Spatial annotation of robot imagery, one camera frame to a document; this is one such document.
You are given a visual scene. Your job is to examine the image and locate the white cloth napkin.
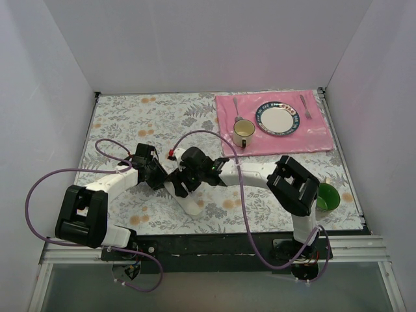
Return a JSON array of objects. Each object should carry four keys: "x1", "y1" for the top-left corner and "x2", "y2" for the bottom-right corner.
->
[{"x1": 164, "y1": 181, "x2": 203, "y2": 219}]

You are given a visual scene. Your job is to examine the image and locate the silver spoon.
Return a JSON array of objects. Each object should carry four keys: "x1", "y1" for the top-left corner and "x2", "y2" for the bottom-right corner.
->
[{"x1": 233, "y1": 97, "x2": 242, "y2": 122}]

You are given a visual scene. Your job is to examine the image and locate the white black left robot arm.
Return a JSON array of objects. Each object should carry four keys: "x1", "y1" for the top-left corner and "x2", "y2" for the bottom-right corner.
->
[{"x1": 55, "y1": 143, "x2": 168, "y2": 260}]

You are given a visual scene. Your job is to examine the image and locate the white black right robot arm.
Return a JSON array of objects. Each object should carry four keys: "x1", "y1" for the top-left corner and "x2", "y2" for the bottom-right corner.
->
[{"x1": 164, "y1": 147, "x2": 320, "y2": 259}]

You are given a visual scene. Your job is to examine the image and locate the green inside floral mug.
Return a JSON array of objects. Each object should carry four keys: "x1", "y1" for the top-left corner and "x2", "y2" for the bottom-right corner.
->
[{"x1": 316, "y1": 177, "x2": 341, "y2": 215}]

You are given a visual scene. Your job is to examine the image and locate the floral patterned table mat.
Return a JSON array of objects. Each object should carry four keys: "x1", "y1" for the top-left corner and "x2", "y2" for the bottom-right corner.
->
[{"x1": 75, "y1": 93, "x2": 364, "y2": 235}]

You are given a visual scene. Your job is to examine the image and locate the cream enamel mug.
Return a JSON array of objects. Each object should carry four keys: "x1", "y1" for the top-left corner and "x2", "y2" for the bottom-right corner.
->
[{"x1": 232, "y1": 119, "x2": 255, "y2": 148}]

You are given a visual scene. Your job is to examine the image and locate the white plate blue rim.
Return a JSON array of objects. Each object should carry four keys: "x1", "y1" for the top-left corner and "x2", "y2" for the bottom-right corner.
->
[{"x1": 255, "y1": 101, "x2": 300, "y2": 137}]

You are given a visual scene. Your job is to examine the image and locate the pink placemat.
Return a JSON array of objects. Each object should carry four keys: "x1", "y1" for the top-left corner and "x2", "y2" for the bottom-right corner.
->
[{"x1": 215, "y1": 90, "x2": 334, "y2": 157}]

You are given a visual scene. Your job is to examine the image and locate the silver fork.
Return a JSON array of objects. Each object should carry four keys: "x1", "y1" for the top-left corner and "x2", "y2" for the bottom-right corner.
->
[{"x1": 299, "y1": 94, "x2": 312, "y2": 120}]

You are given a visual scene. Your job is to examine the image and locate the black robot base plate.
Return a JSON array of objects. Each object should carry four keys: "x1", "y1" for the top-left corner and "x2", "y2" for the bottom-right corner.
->
[{"x1": 100, "y1": 232, "x2": 334, "y2": 274}]

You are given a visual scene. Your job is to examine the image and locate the aluminium frame rail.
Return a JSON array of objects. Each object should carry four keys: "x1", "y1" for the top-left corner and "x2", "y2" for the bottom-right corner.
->
[{"x1": 40, "y1": 233, "x2": 390, "y2": 264}]

